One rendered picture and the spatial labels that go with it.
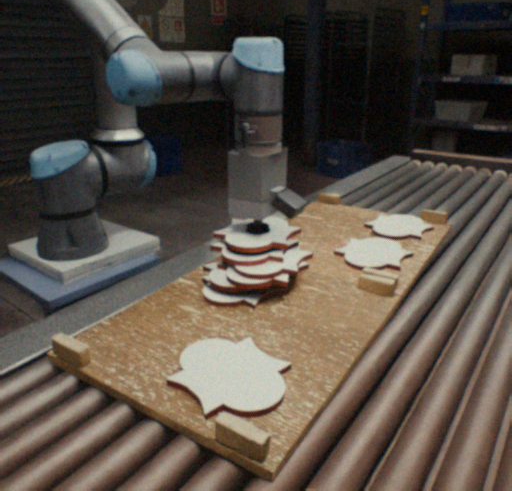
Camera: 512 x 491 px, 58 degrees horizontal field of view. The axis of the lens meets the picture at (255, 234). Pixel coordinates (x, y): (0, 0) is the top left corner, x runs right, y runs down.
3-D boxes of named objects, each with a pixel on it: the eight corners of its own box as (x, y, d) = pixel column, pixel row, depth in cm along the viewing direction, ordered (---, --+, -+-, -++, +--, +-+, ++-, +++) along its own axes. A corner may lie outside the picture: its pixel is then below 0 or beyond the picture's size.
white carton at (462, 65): (449, 76, 499) (452, 54, 491) (463, 75, 515) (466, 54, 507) (481, 77, 473) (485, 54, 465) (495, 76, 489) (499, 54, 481)
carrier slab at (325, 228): (228, 257, 95) (227, 250, 94) (315, 205, 127) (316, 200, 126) (400, 303, 77) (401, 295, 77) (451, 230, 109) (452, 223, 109)
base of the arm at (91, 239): (22, 253, 102) (13, 210, 99) (78, 233, 114) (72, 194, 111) (68, 266, 95) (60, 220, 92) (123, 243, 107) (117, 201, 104)
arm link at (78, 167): (28, 207, 101) (16, 144, 97) (86, 195, 110) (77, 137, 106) (51, 218, 93) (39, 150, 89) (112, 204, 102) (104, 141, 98)
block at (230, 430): (213, 441, 48) (212, 419, 47) (224, 429, 49) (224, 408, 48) (262, 466, 45) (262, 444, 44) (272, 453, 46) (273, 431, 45)
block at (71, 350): (52, 355, 61) (48, 337, 60) (64, 348, 63) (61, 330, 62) (81, 370, 58) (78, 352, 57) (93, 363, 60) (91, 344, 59)
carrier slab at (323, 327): (48, 362, 62) (46, 352, 62) (228, 257, 94) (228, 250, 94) (272, 484, 45) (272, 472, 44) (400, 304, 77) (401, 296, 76)
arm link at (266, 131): (290, 113, 75) (265, 119, 68) (289, 142, 76) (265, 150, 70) (250, 110, 78) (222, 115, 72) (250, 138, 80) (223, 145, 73)
